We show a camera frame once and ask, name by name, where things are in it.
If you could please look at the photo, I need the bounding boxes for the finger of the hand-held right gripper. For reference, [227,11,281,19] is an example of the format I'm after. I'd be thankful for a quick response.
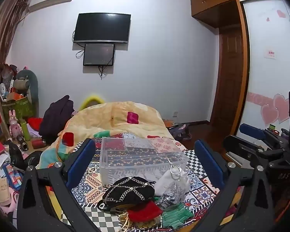
[223,135,290,169]
[239,123,290,151]

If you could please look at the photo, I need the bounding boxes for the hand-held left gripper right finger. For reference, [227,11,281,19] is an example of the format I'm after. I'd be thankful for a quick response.
[194,139,279,232]

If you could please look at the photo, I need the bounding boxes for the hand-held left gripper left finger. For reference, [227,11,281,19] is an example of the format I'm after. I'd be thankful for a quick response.
[14,138,97,232]

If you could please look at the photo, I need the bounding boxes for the patterned patchwork bed sheet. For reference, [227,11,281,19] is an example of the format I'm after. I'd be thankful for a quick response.
[44,132,242,232]

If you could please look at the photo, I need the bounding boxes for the pink heart stickers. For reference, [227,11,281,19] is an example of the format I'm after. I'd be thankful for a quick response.
[247,93,290,126]

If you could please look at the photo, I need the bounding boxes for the purple backpack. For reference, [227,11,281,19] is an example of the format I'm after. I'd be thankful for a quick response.
[169,123,192,141]

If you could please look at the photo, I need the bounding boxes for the red cylinder can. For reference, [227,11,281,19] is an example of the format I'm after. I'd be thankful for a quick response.
[31,139,45,149]

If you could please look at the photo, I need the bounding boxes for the yellow patterned quilt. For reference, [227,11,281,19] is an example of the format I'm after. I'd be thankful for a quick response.
[36,101,171,170]

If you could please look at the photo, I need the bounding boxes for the dark purple jacket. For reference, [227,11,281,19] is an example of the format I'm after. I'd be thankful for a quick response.
[38,95,75,146]

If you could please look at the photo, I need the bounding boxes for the silver sequined pouch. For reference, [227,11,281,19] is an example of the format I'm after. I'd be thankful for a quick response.
[157,186,183,210]

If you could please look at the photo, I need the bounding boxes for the black hat with white stitching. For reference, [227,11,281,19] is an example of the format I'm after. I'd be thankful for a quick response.
[98,176,156,210]

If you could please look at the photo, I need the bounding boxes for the white sliding wardrobe door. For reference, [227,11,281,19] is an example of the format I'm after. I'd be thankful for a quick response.
[236,0,290,136]

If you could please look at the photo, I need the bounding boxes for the brown wooden door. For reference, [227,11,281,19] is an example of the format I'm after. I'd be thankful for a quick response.
[210,27,248,126]

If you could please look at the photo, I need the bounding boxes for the clear plastic storage box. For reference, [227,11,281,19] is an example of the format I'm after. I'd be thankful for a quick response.
[99,136,189,185]

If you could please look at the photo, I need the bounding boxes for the red cloth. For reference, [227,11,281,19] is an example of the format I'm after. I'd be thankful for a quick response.
[27,117,44,131]

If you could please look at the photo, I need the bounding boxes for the black flashlight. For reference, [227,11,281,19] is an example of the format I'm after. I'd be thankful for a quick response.
[16,134,29,152]

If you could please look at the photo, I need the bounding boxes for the green bottle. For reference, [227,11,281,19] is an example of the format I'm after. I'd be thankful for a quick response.
[20,119,32,141]

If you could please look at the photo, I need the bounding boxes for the black plastic bag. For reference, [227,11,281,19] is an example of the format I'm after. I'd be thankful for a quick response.
[8,140,43,172]

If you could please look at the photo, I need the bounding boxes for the green knit scarf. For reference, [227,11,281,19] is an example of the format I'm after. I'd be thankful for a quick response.
[161,202,194,230]

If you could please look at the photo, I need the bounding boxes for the pink rabbit toy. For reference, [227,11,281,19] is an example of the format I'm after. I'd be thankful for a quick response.
[8,110,23,141]

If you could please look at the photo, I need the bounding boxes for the pile of papers and boxes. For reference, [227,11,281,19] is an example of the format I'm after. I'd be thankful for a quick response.
[0,141,25,213]

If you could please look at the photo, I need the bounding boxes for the green gift bag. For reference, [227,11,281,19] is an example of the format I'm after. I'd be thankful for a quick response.
[1,96,36,120]

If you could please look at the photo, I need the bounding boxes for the red cloth pouch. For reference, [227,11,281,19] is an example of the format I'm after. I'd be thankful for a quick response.
[128,201,163,223]

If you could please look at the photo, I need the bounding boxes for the grey plush toy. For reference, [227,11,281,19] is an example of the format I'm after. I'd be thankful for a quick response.
[15,69,39,117]

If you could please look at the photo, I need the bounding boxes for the wooden overhead wardrobe cabinet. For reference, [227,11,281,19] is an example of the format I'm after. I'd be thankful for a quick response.
[190,0,285,29]

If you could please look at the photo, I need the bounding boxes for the striped brown curtain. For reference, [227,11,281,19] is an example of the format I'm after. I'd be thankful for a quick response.
[0,0,31,118]

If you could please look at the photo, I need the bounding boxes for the white bag with silver chain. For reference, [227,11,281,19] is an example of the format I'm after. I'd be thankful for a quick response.
[157,159,191,197]

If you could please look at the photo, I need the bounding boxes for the gold chain strap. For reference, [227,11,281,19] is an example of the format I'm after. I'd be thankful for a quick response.
[118,212,134,232]

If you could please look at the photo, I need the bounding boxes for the small black wall monitor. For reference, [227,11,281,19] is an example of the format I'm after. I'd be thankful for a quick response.
[83,43,116,66]

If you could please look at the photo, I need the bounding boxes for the wall-mounted black television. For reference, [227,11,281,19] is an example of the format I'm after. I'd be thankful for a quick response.
[73,13,131,44]

